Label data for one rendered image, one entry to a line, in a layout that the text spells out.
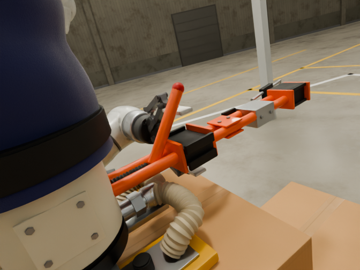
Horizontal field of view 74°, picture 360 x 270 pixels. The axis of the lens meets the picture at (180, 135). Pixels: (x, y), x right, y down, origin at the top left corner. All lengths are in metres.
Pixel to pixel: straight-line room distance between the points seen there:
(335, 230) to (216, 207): 0.62
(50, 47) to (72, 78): 0.04
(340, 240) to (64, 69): 0.96
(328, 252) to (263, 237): 0.55
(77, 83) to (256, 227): 0.36
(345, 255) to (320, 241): 0.08
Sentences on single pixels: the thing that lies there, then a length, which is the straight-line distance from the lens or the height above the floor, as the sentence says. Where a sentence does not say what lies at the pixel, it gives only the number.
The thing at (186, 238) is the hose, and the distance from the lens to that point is 0.39.
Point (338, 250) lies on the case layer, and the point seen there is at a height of 0.54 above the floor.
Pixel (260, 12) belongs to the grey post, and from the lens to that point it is 3.32.
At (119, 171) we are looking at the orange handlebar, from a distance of 0.44.
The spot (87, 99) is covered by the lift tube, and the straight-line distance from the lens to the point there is 0.31.
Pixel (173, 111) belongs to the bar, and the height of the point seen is 1.16.
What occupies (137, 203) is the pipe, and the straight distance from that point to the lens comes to 0.44.
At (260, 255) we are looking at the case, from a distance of 0.42.
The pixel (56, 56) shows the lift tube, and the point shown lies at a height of 1.28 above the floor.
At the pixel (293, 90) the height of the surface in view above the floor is 1.09.
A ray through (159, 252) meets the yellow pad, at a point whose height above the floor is 0.97.
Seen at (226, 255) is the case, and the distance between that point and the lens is 0.43.
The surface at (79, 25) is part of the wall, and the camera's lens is 14.13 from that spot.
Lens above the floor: 1.27
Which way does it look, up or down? 20 degrees down
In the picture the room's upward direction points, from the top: 14 degrees counter-clockwise
